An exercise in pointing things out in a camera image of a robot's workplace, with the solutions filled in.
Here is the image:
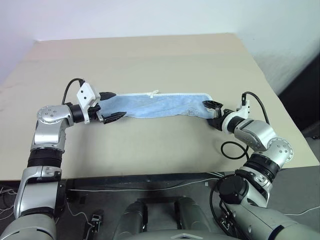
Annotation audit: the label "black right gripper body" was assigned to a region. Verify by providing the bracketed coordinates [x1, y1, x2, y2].
[214, 107, 228, 121]

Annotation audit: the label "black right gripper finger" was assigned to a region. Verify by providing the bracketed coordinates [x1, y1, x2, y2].
[202, 99, 224, 111]
[206, 118, 223, 131]

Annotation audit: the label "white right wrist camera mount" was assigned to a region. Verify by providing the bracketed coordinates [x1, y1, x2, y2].
[222, 98, 252, 134]

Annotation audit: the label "grey robot torso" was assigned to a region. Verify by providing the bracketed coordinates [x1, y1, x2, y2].
[117, 230, 253, 240]

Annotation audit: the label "white cable with loop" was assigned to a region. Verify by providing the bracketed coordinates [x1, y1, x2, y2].
[65, 194, 94, 227]

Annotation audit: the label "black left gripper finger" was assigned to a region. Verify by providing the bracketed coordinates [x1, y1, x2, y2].
[99, 91, 118, 102]
[102, 111, 127, 125]

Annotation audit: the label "light blue towel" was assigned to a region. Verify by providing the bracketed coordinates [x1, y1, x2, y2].
[98, 90, 216, 121]

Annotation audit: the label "black cabinet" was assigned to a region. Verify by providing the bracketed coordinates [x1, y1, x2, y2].
[276, 39, 320, 141]

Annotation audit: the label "small black floor device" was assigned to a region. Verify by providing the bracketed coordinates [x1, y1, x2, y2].
[86, 212, 105, 235]

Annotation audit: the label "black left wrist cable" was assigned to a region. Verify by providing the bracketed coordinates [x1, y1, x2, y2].
[61, 78, 86, 105]

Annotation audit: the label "black cable at right shoulder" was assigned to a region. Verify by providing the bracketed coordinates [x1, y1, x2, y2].
[209, 174, 235, 230]

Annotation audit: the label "dark rounded robot thigh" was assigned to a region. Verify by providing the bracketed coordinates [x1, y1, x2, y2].
[174, 196, 219, 235]
[116, 199, 149, 238]

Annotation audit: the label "dark rounded right robot thigh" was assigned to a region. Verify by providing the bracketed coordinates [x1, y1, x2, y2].
[174, 196, 219, 235]

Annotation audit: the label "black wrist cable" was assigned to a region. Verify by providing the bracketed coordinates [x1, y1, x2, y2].
[220, 91, 271, 160]
[61, 78, 86, 105]

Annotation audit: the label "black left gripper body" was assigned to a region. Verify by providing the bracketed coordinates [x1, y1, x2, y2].
[87, 100, 105, 124]

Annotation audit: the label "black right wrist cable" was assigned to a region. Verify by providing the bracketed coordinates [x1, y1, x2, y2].
[220, 91, 271, 160]

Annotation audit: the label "dark rounded left robot thigh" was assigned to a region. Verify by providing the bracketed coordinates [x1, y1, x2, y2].
[116, 199, 149, 238]

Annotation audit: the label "thin white floor wires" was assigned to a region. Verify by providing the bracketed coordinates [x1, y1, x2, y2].
[0, 185, 20, 221]

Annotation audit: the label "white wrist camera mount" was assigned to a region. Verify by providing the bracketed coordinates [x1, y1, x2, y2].
[75, 81, 101, 125]
[222, 98, 252, 134]

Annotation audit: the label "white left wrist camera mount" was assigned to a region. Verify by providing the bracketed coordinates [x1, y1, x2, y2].
[75, 81, 101, 125]

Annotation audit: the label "long white floor cable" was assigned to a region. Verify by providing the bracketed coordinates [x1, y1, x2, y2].
[67, 172, 227, 193]

